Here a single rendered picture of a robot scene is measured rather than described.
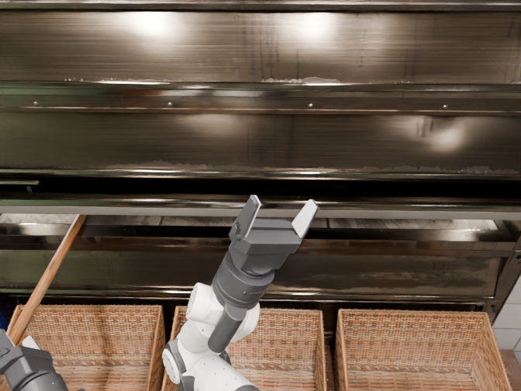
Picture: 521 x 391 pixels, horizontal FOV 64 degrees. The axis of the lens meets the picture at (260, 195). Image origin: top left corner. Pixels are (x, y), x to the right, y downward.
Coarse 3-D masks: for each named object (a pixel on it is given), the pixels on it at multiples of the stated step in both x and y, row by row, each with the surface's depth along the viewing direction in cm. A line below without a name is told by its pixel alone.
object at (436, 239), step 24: (0, 240) 141; (24, 240) 141; (48, 240) 141; (96, 240) 140; (120, 240) 140; (144, 240) 140; (168, 240) 140; (192, 240) 139; (216, 240) 139; (312, 240) 138; (336, 240) 138; (360, 240) 138; (384, 240) 137; (408, 240) 137; (432, 240) 137; (456, 240) 137; (480, 240) 137; (504, 240) 137
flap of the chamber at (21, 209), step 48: (0, 192) 121; (48, 192) 121; (96, 192) 121; (144, 192) 121; (192, 192) 121; (240, 192) 121; (288, 192) 121; (336, 192) 121; (384, 192) 122; (432, 192) 122; (480, 192) 122
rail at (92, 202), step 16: (240, 208) 112; (272, 208) 112; (288, 208) 112; (320, 208) 112; (336, 208) 111; (352, 208) 111; (368, 208) 111; (384, 208) 111; (400, 208) 111; (416, 208) 111; (432, 208) 111; (448, 208) 111; (464, 208) 111; (480, 208) 111; (496, 208) 110; (512, 208) 110
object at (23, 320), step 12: (84, 216) 143; (72, 228) 137; (72, 240) 135; (60, 252) 129; (60, 264) 127; (48, 276) 121; (36, 288) 118; (36, 300) 115; (24, 312) 111; (24, 324) 109; (12, 336) 105
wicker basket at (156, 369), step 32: (64, 320) 159; (96, 320) 158; (160, 320) 156; (64, 352) 164; (96, 352) 164; (128, 352) 165; (160, 352) 155; (0, 384) 146; (96, 384) 159; (128, 384) 159; (160, 384) 156
